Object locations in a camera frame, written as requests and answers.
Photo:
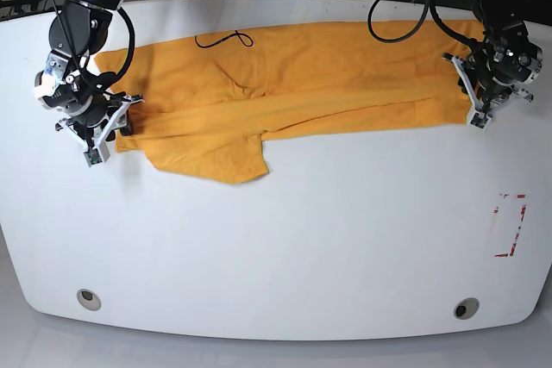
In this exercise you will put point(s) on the yellow T-shirt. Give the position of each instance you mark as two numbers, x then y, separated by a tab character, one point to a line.
210	102

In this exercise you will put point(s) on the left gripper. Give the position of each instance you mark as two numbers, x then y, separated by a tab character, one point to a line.
494	86

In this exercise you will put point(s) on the right table grommet hole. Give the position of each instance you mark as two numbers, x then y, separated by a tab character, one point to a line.
466	308

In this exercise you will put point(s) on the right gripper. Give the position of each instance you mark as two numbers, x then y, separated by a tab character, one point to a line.
88	120

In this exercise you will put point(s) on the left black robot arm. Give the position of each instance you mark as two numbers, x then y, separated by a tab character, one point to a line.
507	56

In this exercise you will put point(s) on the left table grommet hole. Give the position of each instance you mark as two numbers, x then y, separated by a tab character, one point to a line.
89	300

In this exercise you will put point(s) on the table grommet hole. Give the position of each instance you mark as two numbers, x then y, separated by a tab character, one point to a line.
89	300
466	308

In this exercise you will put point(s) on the red tape rectangle marking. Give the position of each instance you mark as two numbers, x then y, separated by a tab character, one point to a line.
507	222

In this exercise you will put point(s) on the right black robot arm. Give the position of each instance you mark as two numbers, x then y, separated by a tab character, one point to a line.
80	30

